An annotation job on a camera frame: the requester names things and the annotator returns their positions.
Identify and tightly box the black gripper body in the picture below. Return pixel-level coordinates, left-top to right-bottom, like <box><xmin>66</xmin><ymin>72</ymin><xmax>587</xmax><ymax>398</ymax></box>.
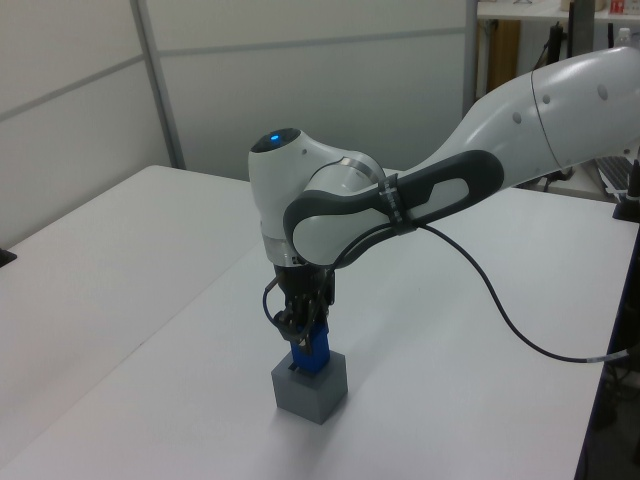
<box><xmin>273</xmin><ymin>264</ymin><xmax>338</xmax><ymax>307</ymax></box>

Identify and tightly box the blue block with peg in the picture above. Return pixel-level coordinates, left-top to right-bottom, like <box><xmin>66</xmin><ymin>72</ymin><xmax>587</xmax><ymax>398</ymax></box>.
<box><xmin>289</xmin><ymin>322</ymin><xmax>331</xmax><ymax>377</ymax></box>

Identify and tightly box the grey hollow cuboid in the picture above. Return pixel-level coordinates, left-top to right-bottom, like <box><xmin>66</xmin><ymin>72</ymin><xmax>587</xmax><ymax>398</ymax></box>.
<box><xmin>270</xmin><ymin>351</ymin><xmax>349</xmax><ymax>427</ymax></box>

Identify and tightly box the wooden desk panel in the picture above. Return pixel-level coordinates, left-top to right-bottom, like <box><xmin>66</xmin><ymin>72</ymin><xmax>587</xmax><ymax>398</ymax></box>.
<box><xmin>486</xmin><ymin>19</ymin><xmax>522</xmax><ymax>95</ymax></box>

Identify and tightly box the black computer keyboard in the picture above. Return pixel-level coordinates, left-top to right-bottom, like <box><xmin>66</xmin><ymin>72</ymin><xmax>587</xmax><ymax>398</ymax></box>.
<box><xmin>596</xmin><ymin>155</ymin><xmax>635</xmax><ymax>195</ymax></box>

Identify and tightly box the white background desk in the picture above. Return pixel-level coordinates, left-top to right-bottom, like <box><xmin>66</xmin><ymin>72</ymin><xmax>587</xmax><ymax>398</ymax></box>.
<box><xmin>475</xmin><ymin>0</ymin><xmax>640</xmax><ymax>24</ymax></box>

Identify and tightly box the dark computer monitor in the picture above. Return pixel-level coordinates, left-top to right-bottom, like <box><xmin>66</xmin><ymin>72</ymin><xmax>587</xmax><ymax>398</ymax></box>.
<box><xmin>566</xmin><ymin>0</ymin><xmax>595</xmax><ymax>60</ymax></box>

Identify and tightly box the black strap on arm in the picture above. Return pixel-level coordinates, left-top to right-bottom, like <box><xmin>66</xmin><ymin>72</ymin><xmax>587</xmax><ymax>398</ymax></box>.
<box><xmin>377</xmin><ymin>173</ymin><xmax>419</xmax><ymax>237</ymax></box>

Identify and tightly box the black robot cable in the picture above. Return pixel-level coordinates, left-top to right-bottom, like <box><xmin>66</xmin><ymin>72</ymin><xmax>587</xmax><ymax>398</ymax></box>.
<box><xmin>259</xmin><ymin>219</ymin><xmax>632</xmax><ymax>365</ymax></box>

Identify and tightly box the grey partition post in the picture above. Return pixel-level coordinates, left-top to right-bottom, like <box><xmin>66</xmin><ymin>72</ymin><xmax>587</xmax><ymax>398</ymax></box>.
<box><xmin>461</xmin><ymin>0</ymin><xmax>482</xmax><ymax>117</ymax></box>

